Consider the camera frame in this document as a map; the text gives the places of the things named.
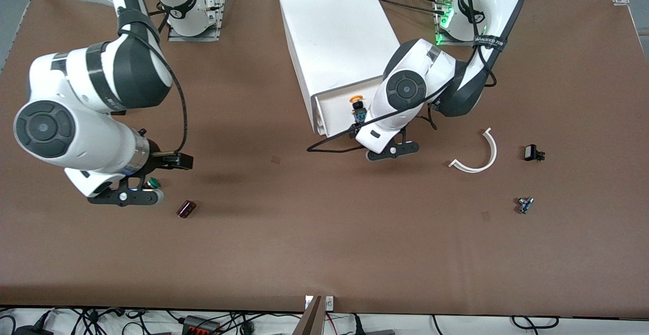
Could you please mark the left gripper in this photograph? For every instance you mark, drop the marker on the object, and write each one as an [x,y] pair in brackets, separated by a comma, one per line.
[353,131]

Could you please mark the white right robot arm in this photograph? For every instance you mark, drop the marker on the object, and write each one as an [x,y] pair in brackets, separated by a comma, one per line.
[76,137]

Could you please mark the grey wedge bar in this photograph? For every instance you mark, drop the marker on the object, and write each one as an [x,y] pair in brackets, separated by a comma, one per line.
[309,322]

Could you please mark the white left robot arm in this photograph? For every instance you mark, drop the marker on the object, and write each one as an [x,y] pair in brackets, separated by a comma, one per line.
[487,0]

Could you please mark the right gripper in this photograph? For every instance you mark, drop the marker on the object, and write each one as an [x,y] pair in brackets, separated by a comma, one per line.
[161,158]

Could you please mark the small blue metal component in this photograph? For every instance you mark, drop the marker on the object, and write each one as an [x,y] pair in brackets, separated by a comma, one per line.
[525,205]

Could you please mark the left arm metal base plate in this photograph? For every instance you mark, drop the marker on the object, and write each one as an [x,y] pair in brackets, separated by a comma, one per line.
[441,38]

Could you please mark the green push button switch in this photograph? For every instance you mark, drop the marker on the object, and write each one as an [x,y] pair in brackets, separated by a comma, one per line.
[152,182]

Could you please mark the white curved plastic piece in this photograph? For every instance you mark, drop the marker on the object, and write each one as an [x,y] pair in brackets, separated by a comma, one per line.
[493,152]

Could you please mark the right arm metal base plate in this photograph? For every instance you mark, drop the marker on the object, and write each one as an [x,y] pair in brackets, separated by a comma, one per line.
[175,36]

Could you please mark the dark maroon capacitor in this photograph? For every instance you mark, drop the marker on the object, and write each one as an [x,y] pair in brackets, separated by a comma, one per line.
[185,209]

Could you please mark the yellow push button switch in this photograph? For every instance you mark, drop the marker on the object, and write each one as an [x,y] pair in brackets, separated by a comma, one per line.
[358,107]

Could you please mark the black orange power device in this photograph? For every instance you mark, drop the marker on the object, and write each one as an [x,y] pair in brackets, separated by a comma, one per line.
[200,327]

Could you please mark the small black electrical component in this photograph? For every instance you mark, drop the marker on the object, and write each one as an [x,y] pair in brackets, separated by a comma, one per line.
[530,152]

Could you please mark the small white bracket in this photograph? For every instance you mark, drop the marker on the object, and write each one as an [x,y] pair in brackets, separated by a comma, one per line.
[329,303]

